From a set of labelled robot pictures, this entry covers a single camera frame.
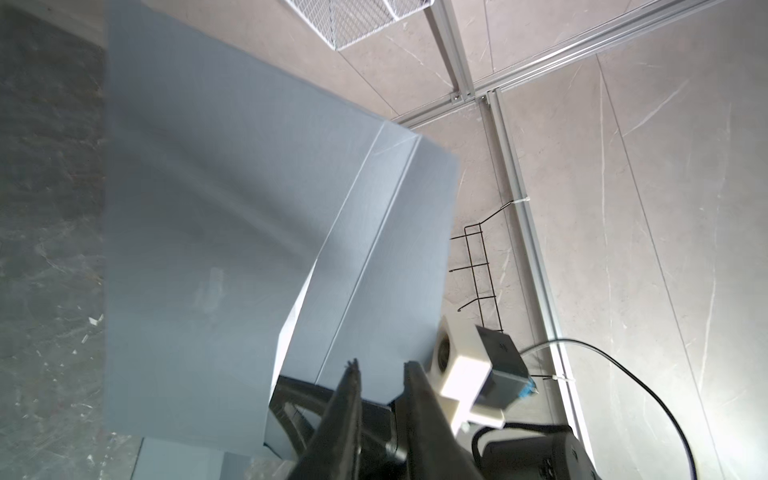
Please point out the black wire hook rack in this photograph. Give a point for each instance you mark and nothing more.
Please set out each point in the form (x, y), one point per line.
(485, 298)

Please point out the white wire mesh basket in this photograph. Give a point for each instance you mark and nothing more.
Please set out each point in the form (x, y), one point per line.
(341, 23)

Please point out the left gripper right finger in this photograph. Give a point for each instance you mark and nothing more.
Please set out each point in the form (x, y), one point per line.
(433, 452)

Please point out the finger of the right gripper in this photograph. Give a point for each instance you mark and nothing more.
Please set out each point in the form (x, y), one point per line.
(297, 407)

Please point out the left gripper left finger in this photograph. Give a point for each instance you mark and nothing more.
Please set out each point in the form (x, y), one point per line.
(334, 450)

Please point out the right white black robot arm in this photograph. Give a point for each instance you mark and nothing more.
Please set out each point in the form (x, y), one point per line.
(550, 452)

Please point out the grey envelope gold rose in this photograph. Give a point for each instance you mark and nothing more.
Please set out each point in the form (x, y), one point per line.
(160, 459)

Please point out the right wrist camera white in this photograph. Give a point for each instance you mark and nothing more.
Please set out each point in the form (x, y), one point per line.
(476, 374)

